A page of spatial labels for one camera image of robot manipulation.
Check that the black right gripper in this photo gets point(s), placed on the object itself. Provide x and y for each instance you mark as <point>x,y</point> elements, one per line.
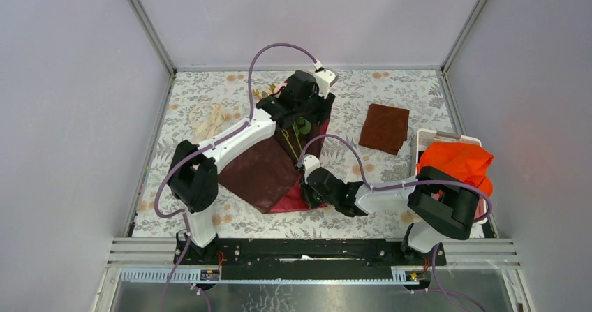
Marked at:
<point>306,192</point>

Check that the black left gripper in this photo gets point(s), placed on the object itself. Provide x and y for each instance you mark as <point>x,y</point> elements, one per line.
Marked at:
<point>317,116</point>

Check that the peach rose stem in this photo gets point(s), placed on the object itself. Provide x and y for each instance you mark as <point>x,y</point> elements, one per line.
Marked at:
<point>270,90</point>

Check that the pink rose stem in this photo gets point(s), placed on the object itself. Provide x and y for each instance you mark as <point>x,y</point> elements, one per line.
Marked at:
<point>296,136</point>

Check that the dark maroon wrapping paper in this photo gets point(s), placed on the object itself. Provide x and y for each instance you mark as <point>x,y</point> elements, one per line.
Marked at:
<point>256,166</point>

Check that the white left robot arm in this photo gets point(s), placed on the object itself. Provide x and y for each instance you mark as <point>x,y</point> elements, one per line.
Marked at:
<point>193,180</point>

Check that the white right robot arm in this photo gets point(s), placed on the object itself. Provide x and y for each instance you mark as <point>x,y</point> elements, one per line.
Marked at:
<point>445,205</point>

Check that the floral patterned table mat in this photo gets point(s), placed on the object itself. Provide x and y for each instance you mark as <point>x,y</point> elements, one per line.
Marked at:
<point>198,96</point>

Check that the brown folded cloth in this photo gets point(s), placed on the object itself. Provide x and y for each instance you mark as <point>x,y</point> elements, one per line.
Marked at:
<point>385,128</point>

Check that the cream printed ribbon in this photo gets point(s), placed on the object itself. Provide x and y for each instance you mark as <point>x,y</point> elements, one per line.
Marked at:
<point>207,129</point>

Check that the white plastic basket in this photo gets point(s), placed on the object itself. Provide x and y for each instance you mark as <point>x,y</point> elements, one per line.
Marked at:
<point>426,137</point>

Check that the orange cloth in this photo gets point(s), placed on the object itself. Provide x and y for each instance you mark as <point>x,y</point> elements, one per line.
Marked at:
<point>465,162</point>

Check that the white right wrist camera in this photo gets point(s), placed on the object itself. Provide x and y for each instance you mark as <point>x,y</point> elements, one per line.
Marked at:
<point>310,163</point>

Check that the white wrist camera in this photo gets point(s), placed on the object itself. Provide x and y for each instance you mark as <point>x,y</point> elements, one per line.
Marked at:
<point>325,79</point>
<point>310,163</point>

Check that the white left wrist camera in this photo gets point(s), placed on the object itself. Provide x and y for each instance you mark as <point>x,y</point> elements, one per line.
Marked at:
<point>325,79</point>

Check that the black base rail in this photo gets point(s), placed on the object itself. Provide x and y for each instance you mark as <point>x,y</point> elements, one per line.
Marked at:
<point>306,259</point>

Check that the aluminium frame post right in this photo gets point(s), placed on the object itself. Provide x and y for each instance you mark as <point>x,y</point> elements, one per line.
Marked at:
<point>463,35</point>

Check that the aluminium frame post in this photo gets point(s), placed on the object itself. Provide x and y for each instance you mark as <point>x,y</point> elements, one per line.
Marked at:
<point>152,35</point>
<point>463,35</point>

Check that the aluminium frame post left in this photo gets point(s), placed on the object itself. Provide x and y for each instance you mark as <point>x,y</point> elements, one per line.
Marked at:
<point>152,35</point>

